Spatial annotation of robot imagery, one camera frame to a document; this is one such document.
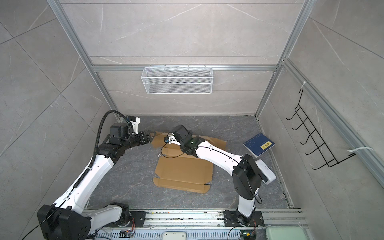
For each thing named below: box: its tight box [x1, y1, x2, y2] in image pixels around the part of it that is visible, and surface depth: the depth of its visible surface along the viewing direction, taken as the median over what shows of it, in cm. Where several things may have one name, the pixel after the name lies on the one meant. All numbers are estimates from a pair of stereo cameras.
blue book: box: [243, 132, 276, 158], surface depth 103 cm
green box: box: [265, 226, 307, 240], surface depth 70 cm
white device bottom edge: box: [162, 231, 187, 240], surface depth 69 cm
